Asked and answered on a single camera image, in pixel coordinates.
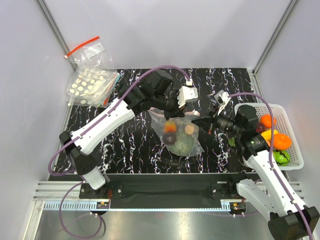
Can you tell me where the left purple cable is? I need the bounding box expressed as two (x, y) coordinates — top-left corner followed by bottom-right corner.
(47, 64), (193, 238)

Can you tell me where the orange fruit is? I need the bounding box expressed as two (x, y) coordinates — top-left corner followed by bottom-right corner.
(273, 133), (292, 151)
(260, 114), (277, 129)

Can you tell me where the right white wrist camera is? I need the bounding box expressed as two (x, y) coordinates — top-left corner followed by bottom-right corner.
(214, 90), (231, 115)

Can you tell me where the purple cable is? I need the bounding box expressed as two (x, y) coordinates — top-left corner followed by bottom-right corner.
(47, 64), (193, 238)
(207, 92), (315, 240)

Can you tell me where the white plastic basket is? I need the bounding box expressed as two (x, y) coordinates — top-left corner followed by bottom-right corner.
(234, 102), (304, 171)

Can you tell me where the green netted melon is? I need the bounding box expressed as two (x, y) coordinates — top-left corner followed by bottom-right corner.
(166, 131), (198, 157)

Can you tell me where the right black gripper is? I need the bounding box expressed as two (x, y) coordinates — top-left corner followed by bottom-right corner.
(191, 104), (243, 137)

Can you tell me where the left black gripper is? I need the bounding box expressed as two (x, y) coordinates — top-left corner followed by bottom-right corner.
(152, 88), (188, 121)

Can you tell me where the yellow bell pepper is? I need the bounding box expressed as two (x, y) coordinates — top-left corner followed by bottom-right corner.
(260, 129), (279, 141)

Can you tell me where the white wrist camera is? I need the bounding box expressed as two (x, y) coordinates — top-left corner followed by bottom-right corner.
(177, 86), (199, 108)
(214, 90), (231, 115)

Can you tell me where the dotted clear bag stack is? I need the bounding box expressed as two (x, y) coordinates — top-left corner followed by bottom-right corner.
(66, 67), (120, 107)

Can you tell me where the green leaf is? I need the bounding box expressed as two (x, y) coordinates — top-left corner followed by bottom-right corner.
(228, 137), (237, 148)

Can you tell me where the red zipper clear bag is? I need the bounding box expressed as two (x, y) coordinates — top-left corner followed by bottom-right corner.
(64, 36), (114, 70)

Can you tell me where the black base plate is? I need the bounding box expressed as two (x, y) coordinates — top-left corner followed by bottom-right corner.
(79, 172), (258, 211)

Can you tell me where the dark purple fruit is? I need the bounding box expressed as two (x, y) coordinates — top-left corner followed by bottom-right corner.
(162, 132), (177, 145)

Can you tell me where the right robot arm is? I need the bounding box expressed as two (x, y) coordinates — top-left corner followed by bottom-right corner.
(192, 104), (320, 240)

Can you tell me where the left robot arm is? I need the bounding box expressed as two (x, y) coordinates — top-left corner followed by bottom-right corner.
(59, 70), (188, 198)

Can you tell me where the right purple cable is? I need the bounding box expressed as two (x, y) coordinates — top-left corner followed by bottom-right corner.
(207, 92), (315, 240)

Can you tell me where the red orange mango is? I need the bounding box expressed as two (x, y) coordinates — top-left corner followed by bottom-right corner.
(163, 120), (177, 133)

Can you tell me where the pink zipper clear bag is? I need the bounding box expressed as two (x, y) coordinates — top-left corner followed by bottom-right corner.
(148, 108), (204, 157)

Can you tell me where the beige garlic bulb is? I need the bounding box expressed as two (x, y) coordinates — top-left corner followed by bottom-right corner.
(184, 124), (195, 135)

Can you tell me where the green watermelon toy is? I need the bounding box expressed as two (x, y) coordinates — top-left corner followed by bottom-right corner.
(273, 149), (291, 167)

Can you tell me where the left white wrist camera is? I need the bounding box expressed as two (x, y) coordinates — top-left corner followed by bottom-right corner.
(177, 86), (199, 108)

